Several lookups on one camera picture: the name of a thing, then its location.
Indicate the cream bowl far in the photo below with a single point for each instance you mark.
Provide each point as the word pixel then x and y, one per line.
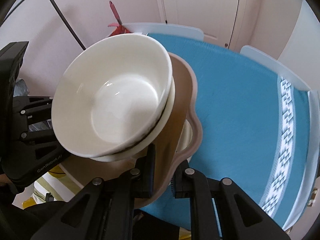
pixel 150 137

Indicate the small white plate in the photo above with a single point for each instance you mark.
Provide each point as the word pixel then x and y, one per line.
pixel 185 141

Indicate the cream bowl near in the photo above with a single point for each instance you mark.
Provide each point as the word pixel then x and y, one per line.
pixel 112 95

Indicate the white door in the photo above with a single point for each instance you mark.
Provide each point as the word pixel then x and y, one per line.
pixel 220 20

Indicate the beige handled tray dish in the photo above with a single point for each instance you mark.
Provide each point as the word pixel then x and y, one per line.
pixel 80 171

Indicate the black metal rack pole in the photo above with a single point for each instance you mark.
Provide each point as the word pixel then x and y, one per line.
pixel 28 18

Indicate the teal tablecloth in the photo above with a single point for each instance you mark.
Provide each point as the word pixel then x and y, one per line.
pixel 256 127

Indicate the cream bowl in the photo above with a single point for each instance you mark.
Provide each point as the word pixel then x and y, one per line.
pixel 150 137
pixel 112 95

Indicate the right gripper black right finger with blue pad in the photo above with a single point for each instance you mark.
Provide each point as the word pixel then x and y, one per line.
pixel 220 209

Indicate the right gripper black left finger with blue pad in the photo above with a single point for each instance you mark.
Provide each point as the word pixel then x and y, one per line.
pixel 103 209

